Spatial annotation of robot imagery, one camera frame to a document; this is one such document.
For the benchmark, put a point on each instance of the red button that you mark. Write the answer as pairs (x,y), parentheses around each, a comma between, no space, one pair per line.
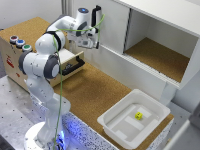
(14,38)

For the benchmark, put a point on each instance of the wooden drawer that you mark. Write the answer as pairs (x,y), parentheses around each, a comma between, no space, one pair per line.
(71,56)

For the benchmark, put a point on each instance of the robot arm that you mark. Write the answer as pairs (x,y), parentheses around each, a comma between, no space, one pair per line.
(36,63)

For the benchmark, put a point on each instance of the white sliding door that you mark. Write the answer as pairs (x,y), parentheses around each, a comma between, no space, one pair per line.
(113,23)

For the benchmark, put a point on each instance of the green button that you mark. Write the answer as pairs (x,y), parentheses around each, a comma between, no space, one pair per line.
(26,48)

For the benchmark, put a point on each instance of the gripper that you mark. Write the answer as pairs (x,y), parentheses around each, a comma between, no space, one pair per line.
(85,41)

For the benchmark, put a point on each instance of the blue button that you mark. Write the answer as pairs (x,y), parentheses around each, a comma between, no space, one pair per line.
(20,42)

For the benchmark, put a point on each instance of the yellow block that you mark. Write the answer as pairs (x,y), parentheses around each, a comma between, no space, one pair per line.
(139,115)

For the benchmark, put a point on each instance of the white plastic box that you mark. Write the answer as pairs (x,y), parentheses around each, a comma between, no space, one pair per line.
(116,123)

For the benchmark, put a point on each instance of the wooden drawer box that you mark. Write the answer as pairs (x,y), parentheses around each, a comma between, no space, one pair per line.
(30,28)

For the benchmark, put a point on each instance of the white cabinet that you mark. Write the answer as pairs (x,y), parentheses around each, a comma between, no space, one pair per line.
(150,76)

